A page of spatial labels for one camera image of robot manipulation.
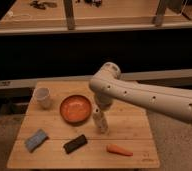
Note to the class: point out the small white bottle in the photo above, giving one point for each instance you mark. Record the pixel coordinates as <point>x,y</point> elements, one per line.
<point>100,120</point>

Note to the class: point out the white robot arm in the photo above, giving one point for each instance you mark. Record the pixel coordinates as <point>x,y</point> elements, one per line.
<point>173,102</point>

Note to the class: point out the white paper cup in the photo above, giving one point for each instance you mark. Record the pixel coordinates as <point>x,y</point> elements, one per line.
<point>42,96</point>

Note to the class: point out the wooden folding table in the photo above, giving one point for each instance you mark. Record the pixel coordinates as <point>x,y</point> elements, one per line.
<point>129,128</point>

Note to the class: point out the orange toy carrot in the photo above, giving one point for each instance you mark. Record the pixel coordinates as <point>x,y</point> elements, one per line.
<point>118,150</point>

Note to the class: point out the black rectangular block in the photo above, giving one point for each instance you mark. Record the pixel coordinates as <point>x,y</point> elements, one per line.
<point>74,144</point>

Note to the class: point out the blue sponge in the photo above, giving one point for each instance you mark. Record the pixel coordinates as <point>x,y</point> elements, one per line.
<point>35,140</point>

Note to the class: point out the wooden workbench in background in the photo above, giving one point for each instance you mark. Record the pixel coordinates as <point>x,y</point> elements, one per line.
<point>19,17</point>

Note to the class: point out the grey metal post left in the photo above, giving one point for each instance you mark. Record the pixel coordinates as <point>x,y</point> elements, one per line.
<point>68,6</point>

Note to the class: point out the grey metal post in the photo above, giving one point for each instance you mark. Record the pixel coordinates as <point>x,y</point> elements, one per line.
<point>160,12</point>
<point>68,6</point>

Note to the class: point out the grey metal post right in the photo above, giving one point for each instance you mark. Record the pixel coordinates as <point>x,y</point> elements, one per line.
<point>160,12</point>

